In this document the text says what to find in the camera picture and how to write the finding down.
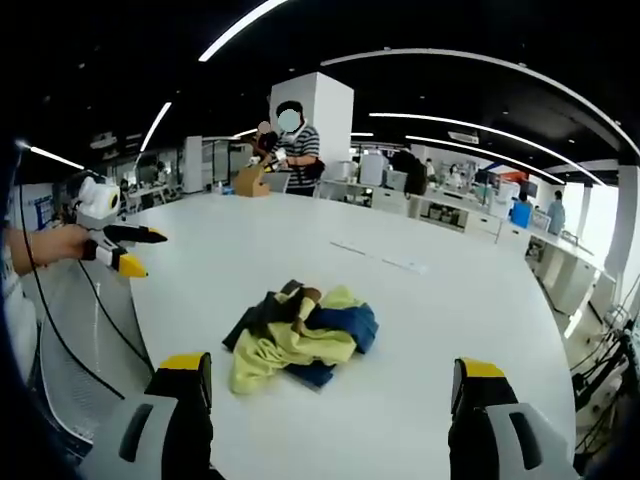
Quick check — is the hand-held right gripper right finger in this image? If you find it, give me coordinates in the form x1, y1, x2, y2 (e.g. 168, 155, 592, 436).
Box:
447, 357, 581, 480

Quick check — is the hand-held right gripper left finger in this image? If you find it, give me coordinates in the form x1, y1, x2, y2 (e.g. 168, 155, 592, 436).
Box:
82, 351, 215, 480

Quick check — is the yellow and blue garment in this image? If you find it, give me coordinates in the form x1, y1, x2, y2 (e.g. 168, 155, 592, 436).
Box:
222, 279, 380, 397

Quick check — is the person's left hand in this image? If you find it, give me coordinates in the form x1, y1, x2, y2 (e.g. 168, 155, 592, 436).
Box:
38, 223, 99, 266

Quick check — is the long ceiling light strip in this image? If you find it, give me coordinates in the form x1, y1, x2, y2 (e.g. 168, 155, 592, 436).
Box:
198, 0, 289, 63
19, 143, 86, 171
139, 101, 173, 154
319, 48, 629, 149
368, 112, 594, 187

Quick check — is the white mesh chair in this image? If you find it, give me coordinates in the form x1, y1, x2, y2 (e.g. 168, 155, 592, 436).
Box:
27, 257, 154, 444

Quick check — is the person's white shirt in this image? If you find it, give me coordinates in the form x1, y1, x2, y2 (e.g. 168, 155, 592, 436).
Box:
0, 249, 40, 386

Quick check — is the cardboard box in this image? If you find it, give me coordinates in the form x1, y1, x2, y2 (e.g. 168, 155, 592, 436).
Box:
234, 166, 274, 199

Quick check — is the white side desk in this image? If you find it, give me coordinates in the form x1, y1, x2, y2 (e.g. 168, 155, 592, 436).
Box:
524, 227, 619, 317

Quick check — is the row of white cabinets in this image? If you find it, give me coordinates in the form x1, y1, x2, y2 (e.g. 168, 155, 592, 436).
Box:
319, 177, 531, 246

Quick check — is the black cable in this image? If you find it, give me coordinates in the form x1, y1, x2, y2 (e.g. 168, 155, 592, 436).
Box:
16, 142, 126, 401

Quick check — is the bundle of black cables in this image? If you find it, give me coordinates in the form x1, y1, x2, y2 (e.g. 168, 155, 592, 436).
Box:
569, 294, 640, 454

